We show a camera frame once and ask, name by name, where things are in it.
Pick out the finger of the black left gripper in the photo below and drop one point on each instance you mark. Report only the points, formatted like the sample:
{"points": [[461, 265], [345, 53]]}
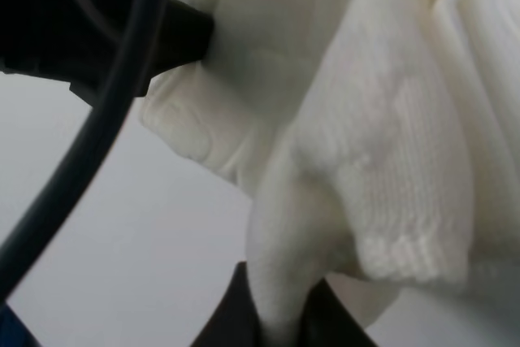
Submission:
{"points": [[187, 34]]}

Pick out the cream white towel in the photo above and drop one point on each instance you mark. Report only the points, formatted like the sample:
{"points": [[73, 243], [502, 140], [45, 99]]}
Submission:
{"points": [[376, 138]]}

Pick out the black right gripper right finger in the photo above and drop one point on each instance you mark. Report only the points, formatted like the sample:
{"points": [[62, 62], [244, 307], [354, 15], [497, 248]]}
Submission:
{"points": [[326, 323]]}

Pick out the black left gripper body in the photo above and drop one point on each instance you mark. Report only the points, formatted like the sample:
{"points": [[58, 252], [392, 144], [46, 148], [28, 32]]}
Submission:
{"points": [[72, 41]]}

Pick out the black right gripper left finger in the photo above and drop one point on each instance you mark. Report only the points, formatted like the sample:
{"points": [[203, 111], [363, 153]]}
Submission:
{"points": [[234, 322]]}

